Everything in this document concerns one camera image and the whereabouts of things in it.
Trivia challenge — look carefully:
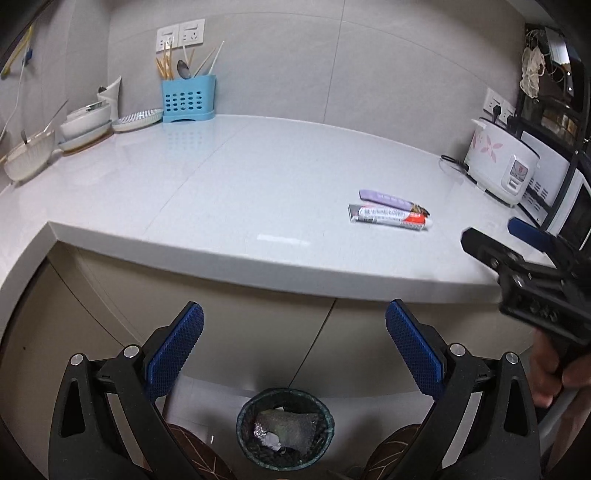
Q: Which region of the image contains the black power cord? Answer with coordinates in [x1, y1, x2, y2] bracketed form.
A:
[440, 154, 469, 175]

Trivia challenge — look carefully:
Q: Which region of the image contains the hanging mesh cloth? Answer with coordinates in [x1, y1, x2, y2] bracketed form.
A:
[520, 46, 546, 100]

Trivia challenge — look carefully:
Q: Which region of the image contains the person's left leg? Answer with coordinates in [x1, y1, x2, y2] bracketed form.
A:
[166, 425, 236, 480]

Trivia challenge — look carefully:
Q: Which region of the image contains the black mesh trash bin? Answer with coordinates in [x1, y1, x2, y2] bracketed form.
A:
[236, 388, 335, 467]

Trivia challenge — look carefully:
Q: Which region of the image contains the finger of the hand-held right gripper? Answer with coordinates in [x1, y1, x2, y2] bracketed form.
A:
[508, 217, 561, 252]
[461, 227, 561, 282]

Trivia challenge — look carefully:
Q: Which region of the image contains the red white ointment tube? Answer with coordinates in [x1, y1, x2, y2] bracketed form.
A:
[348, 204, 433, 232]

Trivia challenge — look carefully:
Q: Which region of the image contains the person's right leg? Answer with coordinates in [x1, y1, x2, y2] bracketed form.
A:
[365, 425, 444, 480]

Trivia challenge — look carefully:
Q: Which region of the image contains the wide white bowl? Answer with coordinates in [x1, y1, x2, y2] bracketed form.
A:
[2, 129, 56, 182]

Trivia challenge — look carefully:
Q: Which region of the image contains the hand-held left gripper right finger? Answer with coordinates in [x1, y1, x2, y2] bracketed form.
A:
[385, 299, 541, 480]

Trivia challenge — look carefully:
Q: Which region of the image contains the person's leg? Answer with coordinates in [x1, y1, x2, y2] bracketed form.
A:
[365, 425, 444, 480]
[166, 425, 236, 480]

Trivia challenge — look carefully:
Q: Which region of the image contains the patterned plate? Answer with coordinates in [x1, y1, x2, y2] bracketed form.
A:
[112, 108, 164, 133]

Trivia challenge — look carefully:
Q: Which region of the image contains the person's right hand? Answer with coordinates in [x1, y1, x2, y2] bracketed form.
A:
[529, 332, 591, 409]

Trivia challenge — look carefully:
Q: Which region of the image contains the black metal rack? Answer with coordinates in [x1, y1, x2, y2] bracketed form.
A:
[512, 23, 591, 232]

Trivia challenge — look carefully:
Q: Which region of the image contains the small white bowl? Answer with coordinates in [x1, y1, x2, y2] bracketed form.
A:
[67, 102, 112, 121]

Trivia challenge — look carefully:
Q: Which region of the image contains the white rice cooker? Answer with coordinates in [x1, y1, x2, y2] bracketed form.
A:
[463, 117, 541, 207]

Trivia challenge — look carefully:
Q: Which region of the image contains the bundle of wooden chopsticks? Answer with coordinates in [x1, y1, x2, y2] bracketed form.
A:
[156, 45, 174, 81]

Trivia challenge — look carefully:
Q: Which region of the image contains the blue utensil holder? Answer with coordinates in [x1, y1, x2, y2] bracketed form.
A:
[161, 78, 216, 123]

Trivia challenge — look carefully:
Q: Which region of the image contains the white jug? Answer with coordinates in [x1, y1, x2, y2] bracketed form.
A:
[97, 76, 122, 121]

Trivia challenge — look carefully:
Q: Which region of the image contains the person's right forearm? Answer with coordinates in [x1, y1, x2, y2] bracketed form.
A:
[551, 387, 580, 478]

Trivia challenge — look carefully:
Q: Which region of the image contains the pair of white chopsticks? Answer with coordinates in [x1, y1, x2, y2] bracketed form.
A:
[182, 41, 225, 79]

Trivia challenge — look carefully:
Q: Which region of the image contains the white microwave oven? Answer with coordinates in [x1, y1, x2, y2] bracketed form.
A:
[519, 130, 591, 241]

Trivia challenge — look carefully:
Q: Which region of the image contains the large white bowl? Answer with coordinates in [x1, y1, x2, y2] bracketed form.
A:
[60, 113, 113, 139]

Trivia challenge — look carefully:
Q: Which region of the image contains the metal spoon in bowl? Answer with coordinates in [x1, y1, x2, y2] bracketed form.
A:
[19, 99, 70, 145]

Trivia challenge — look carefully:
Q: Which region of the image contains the black handled kitchen knife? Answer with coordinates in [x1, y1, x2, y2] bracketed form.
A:
[547, 28, 578, 100]

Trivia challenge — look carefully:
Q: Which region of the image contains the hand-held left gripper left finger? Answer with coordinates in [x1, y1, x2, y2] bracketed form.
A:
[48, 301, 205, 480]

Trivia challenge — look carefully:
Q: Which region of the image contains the pale blue plate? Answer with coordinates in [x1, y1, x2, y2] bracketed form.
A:
[58, 129, 114, 152]

